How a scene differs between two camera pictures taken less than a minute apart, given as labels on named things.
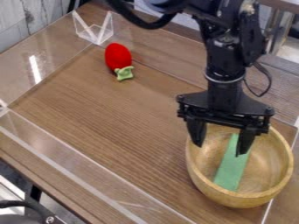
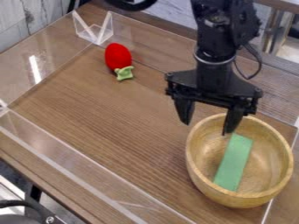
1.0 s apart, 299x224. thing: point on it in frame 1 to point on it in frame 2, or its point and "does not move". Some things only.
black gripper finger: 247,136 to 233,117
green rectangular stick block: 229,174 does not move
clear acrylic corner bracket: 93,33 does not move
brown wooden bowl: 265,170 does not move
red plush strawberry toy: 117,59 does not move
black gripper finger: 197,129 to 185,107
